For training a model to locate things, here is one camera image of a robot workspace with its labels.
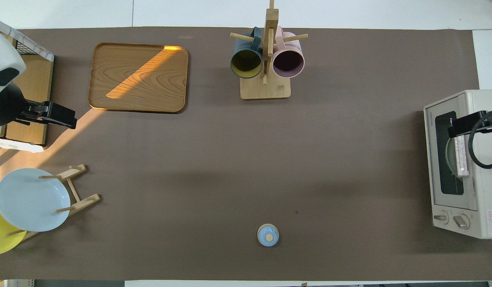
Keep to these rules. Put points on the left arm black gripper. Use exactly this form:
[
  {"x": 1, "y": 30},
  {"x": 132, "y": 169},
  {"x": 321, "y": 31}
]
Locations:
[{"x": 36, "y": 112}]

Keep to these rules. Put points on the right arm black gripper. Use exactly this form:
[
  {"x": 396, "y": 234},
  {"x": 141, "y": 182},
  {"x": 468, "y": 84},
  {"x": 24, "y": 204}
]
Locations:
[{"x": 491, "y": 123}]

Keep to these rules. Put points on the glass oven door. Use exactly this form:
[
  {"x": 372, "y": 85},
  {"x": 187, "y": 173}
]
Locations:
[{"x": 449, "y": 187}]

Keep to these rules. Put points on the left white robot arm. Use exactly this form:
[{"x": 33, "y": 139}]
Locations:
[{"x": 2, "y": 52}]

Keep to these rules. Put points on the white toaster oven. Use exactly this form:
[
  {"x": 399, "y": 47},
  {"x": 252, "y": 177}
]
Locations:
[{"x": 487, "y": 187}]

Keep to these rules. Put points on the silver oven knob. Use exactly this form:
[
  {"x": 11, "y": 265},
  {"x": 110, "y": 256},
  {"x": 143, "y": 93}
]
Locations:
[
  {"x": 441, "y": 217},
  {"x": 461, "y": 221}
]

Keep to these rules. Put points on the narrow wooden shelf board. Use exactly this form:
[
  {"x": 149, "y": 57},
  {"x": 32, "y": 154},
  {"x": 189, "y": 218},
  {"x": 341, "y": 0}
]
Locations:
[{"x": 34, "y": 79}]

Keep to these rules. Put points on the wooden plate rack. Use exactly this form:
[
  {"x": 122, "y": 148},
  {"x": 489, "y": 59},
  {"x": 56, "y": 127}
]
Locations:
[{"x": 76, "y": 171}]

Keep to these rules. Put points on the wooden serving tray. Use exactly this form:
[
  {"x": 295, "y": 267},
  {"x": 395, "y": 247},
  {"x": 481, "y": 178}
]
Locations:
[{"x": 138, "y": 79}]

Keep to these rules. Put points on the light blue plate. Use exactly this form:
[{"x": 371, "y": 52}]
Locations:
[{"x": 30, "y": 203}]

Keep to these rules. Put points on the brown table mat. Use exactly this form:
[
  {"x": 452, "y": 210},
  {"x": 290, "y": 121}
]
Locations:
[{"x": 230, "y": 159}]

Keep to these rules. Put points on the pink mug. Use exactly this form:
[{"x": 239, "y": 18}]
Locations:
[{"x": 287, "y": 63}]

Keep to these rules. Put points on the dark teal mug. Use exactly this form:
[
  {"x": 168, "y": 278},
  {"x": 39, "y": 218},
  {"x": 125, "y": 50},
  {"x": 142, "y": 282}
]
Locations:
[{"x": 246, "y": 63}]

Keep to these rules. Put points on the wooden mug tree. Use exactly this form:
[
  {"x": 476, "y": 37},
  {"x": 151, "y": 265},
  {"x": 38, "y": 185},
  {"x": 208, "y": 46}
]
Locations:
[{"x": 265, "y": 89}]

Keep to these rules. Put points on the small blue lidded jar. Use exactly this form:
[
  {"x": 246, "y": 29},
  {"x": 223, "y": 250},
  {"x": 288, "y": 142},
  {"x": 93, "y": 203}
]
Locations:
[{"x": 267, "y": 237}]

